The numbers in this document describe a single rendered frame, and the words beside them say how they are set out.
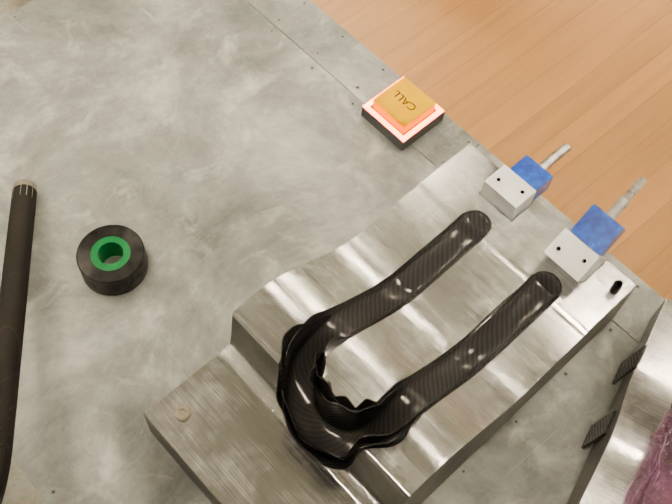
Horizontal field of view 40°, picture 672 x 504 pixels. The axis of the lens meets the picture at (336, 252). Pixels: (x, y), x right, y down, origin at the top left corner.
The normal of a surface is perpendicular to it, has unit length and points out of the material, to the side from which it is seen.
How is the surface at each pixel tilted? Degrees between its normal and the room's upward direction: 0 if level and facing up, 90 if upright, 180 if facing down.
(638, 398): 27
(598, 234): 37
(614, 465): 9
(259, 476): 0
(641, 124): 0
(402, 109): 0
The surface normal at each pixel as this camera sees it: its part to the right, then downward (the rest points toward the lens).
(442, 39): 0.04, -0.49
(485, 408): 0.36, -0.69
